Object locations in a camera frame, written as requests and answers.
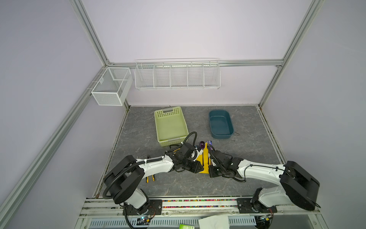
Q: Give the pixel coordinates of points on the yellow black pliers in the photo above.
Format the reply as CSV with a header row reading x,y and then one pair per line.
x,y
150,178

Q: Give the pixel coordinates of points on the long white wire shelf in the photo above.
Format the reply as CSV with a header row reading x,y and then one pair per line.
x,y
186,73

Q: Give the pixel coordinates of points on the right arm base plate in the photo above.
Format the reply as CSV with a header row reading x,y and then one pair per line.
x,y
245,205

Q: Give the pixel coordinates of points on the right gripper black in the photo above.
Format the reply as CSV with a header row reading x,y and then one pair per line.
x,y
211,173

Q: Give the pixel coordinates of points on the small white wire basket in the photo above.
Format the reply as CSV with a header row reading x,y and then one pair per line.
x,y
113,86

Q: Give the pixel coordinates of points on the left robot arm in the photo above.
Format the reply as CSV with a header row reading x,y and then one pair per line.
x,y
121,183

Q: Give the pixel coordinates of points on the yellow paper napkin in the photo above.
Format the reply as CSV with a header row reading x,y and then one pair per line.
x,y
204,157

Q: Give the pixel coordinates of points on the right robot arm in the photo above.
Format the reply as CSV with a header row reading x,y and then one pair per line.
x,y
292,183

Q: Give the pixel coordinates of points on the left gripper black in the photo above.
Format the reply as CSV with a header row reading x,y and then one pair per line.
x,y
195,169

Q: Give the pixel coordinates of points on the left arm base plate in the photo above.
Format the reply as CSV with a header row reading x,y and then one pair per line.
x,y
151,207

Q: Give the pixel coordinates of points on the white paper sheet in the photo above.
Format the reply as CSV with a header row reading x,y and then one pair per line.
x,y
214,222

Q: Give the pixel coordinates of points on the light green perforated basket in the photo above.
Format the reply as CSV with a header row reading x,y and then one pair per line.
x,y
171,127

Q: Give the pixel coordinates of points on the green small object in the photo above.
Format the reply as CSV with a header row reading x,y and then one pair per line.
x,y
182,226

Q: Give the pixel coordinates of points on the teal plastic tray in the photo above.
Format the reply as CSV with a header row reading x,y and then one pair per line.
x,y
220,124

